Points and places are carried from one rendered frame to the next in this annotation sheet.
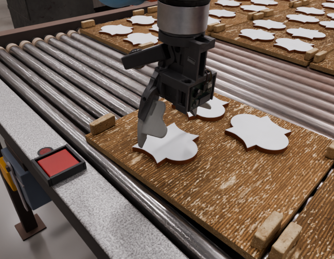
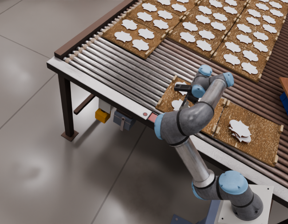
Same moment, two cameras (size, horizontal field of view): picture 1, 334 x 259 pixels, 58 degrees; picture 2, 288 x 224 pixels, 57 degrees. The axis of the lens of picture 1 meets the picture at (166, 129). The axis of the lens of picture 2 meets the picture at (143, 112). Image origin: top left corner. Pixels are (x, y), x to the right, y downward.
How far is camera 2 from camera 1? 1.33 m
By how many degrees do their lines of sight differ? 28
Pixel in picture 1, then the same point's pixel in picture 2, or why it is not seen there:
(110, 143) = (165, 109)
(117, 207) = not seen: hidden behind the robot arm
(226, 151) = not seen: hidden behind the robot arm
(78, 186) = not seen: hidden behind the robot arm
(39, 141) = (140, 110)
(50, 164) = (152, 119)
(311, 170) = (218, 110)
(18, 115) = (123, 100)
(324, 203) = (222, 120)
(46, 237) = (81, 137)
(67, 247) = (94, 140)
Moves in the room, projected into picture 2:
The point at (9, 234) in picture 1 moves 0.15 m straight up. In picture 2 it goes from (61, 139) to (59, 131)
